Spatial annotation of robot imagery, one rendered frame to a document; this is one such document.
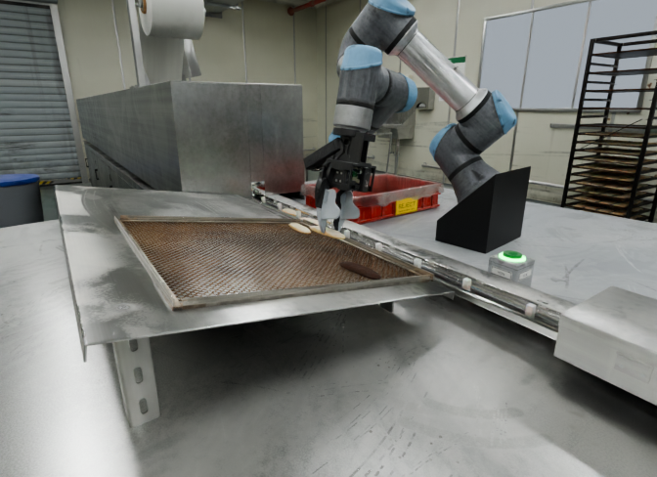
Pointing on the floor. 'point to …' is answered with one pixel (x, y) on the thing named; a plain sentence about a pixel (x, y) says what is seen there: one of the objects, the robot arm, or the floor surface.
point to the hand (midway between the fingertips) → (328, 225)
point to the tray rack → (593, 191)
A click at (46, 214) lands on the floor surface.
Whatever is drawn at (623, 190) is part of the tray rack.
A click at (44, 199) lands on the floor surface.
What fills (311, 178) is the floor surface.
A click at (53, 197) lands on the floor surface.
